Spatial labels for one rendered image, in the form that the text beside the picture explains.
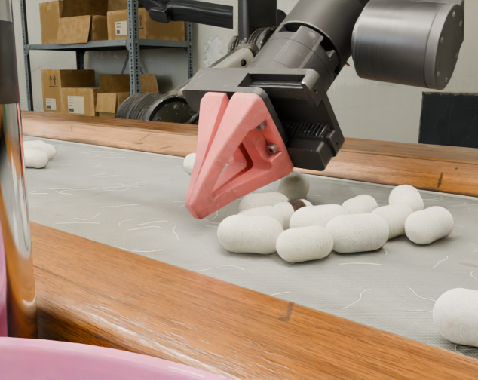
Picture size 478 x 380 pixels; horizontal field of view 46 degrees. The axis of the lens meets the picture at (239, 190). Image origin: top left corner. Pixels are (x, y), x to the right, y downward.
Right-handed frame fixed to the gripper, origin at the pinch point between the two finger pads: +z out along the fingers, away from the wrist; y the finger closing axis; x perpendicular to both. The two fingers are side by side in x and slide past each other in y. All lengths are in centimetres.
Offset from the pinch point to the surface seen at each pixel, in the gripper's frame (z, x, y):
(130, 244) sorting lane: 5.0, -1.9, -0.6
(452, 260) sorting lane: -2.2, 3.8, 14.5
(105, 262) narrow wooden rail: 8.9, -8.3, 6.6
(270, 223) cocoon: 1.2, -1.3, 6.8
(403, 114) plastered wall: -156, 141, -80
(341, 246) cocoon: 0.1, 1.2, 9.7
